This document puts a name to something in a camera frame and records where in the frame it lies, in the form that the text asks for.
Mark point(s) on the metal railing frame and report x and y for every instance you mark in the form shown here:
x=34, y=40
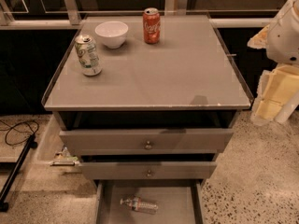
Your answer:
x=62, y=14

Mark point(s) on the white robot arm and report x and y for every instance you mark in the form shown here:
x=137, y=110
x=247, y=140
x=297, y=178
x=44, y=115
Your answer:
x=283, y=35

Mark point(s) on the grey drawer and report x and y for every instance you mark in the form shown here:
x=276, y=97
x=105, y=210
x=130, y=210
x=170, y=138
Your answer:
x=148, y=170
x=145, y=141
x=179, y=202

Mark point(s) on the black stand leg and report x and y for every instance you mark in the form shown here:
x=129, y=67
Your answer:
x=31, y=143

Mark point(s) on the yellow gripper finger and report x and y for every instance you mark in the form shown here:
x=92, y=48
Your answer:
x=274, y=90
x=259, y=41

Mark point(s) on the white pipe post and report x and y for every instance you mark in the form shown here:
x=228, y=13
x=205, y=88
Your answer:
x=288, y=109

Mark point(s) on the clear plastic water bottle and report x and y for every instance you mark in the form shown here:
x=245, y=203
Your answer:
x=139, y=205

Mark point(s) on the clear plastic floor bin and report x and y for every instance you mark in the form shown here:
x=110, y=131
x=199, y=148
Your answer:
x=51, y=149

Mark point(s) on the grey bottom drawer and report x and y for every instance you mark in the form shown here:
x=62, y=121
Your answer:
x=179, y=202

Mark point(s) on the grey middle drawer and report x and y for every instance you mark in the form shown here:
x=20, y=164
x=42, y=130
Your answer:
x=148, y=170

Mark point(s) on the grey top drawer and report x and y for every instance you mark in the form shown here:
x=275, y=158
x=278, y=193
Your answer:
x=145, y=141

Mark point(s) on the white ceramic bowl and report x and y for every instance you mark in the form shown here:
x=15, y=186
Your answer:
x=112, y=34

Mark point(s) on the white green soda can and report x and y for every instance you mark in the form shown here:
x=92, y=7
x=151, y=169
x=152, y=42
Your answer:
x=85, y=47

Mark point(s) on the red soda can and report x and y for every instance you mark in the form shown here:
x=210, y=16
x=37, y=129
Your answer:
x=151, y=25

